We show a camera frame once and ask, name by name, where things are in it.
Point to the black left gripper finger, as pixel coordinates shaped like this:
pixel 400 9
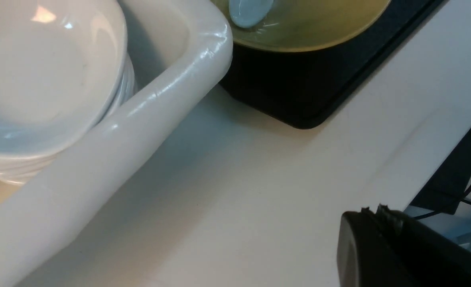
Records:
pixel 387 248

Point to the tan noodle bowl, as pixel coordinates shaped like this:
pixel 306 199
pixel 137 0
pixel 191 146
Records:
pixel 306 25

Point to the white soup spoon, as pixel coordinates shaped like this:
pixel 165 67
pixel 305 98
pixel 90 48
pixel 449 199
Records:
pixel 248 13

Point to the black serving tray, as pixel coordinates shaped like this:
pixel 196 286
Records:
pixel 304 89

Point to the large white plastic tub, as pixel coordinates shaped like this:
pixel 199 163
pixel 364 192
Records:
pixel 182 49

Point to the lower white dishes stack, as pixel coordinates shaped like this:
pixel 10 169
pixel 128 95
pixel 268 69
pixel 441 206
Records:
pixel 18 171

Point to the top stacked white dish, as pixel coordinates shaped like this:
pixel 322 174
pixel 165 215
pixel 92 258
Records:
pixel 61 62

